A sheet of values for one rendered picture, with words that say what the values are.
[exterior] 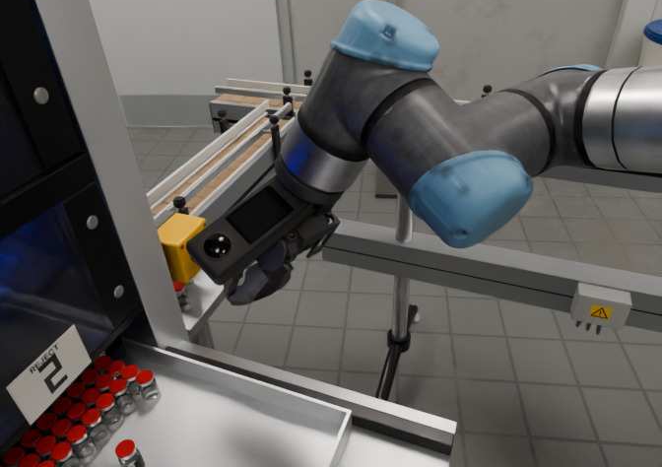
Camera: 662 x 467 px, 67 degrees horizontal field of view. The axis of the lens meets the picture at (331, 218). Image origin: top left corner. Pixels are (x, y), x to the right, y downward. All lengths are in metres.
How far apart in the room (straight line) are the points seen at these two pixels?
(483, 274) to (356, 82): 1.12
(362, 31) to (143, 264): 0.42
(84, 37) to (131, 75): 3.20
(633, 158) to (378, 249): 1.13
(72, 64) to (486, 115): 0.39
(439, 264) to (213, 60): 2.43
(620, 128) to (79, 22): 0.48
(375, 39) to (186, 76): 3.26
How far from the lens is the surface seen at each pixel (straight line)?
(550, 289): 1.46
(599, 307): 1.43
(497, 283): 1.47
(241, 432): 0.67
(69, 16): 0.56
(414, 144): 0.35
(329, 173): 0.43
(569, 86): 0.43
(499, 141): 0.37
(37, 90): 0.53
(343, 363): 1.85
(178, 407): 0.71
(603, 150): 0.41
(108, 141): 0.59
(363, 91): 0.38
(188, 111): 3.70
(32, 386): 0.60
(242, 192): 1.06
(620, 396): 1.96
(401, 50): 0.37
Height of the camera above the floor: 1.43
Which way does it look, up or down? 35 degrees down
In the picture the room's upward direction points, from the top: 3 degrees counter-clockwise
